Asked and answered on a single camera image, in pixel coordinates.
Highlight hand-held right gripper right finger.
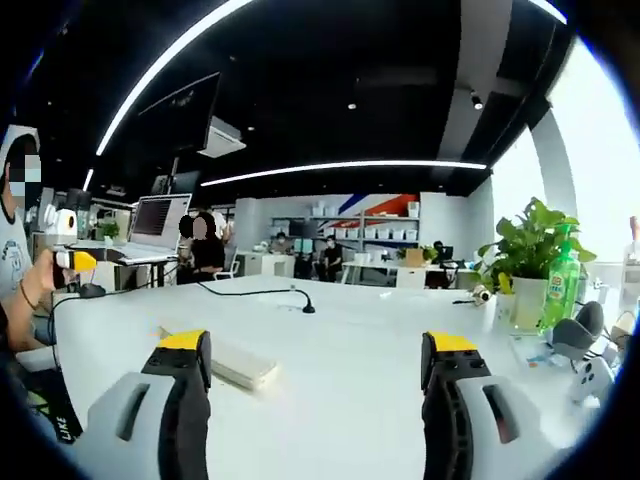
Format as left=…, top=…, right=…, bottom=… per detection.
left=420, top=330, right=556, bottom=480

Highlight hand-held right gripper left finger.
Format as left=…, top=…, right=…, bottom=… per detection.
left=74, top=328, right=214, bottom=480

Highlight cream cutlery case lid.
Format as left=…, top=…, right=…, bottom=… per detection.
left=158, top=327, right=277, bottom=374

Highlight person's left hand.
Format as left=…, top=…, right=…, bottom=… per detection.
left=23, top=247, right=70, bottom=295

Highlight black laptop stand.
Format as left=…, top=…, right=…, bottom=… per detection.
left=73, top=239, right=180, bottom=292

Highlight silver laptop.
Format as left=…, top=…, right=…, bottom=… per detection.
left=116, top=193, right=194, bottom=262

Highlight white game controller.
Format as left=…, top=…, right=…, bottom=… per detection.
left=568, top=356, right=615, bottom=407

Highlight grey headphones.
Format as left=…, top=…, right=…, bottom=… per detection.
left=550, top=299, right=607, bottom=362

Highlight small white webcam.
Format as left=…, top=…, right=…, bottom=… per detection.
left=452, top=283, right=495, bottom=308

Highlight green plastic bottle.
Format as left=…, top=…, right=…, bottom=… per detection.
left=536, top=223, right=582, bottom=337

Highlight curved ceiling light strip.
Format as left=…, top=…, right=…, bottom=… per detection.
left=94, top=0, right=257, bottom=157

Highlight black hanging monitor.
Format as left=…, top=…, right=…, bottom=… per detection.
left=136, top=71, right=222, bottom=151

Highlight white ceiling air conditioner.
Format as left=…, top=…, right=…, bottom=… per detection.
left=196, top=116, right=247, bottom=159

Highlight green potted plant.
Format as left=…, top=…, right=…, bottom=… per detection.
left=473, top=196, right=597, bottom=332

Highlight white storage shelving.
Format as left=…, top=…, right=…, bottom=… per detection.
left=271, top=198, right=422, bottom=242

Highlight straight ceiling light strip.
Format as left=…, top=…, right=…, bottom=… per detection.
left=199, top=159, right=489, bottom=189

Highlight black mouse cable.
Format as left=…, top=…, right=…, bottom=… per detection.
left=48, top=292, right=85, bottom=362

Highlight black power cable with plug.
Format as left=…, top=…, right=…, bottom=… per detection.
left=196, top=281, right=317, bottom=316

